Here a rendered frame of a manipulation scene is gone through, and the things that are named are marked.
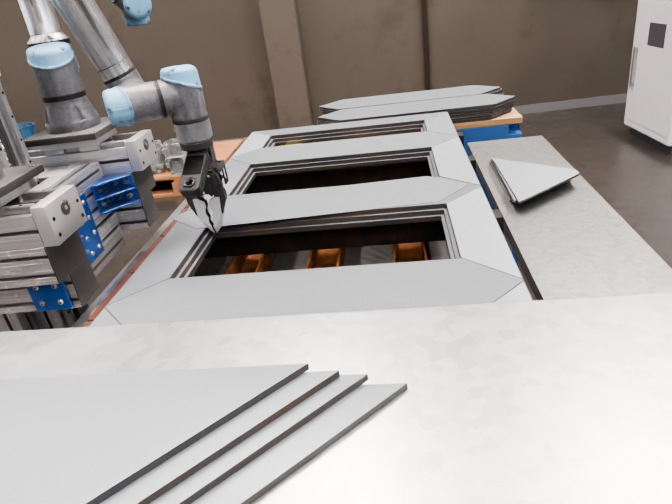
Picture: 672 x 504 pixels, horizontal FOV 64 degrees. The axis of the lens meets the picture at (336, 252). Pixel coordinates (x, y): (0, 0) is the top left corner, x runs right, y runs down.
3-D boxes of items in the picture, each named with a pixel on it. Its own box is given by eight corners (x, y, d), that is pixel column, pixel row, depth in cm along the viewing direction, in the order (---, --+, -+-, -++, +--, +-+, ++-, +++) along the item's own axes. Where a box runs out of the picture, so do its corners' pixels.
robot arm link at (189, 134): (202, 123, 110) (165, 127, 111) (208, 144, 112) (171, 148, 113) (213, 114, 116) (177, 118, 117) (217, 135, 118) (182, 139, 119)
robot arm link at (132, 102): (112, 122, 115) (164, 112, 118) (112, 132, 105) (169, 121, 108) (100, 85, 111) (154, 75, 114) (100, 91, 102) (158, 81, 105)
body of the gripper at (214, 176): (230, 183, 125) (219, 132, 119) (220, 197, 117) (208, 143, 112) (199, 186, 126) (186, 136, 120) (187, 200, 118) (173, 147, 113)
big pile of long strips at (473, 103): (501, 95, 234) (501, 81, 232) (522, 117, 199) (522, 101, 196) (323, 114, 245) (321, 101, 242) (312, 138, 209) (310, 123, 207)
